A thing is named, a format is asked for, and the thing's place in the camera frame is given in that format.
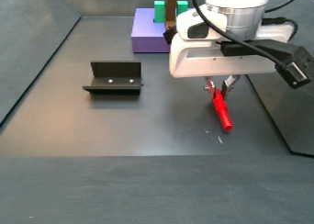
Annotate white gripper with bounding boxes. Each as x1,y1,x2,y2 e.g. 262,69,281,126
169,7,297,100

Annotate red peg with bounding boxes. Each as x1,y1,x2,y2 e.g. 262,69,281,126
213,88,233,130

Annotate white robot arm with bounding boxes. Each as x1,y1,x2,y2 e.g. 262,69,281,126
170,0,294,94

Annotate purple base board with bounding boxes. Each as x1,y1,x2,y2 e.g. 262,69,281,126
131,8,170,53

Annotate right green block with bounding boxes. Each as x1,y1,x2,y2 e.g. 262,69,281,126
177,1,189,14

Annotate green block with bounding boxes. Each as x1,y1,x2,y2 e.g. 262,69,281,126
154,1,166,23
177,1,189,14

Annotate left green block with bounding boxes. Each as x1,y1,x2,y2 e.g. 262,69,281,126
154,1,166,23

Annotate brown upright block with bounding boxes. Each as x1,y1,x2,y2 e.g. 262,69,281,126
165,0,177,29

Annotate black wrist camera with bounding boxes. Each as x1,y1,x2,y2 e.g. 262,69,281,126
221,39,314,89

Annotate black cable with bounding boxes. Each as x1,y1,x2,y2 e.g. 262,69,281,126
189,0,305,70

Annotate black angle bracket holder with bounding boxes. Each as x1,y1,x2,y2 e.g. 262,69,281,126
83,61,142,95

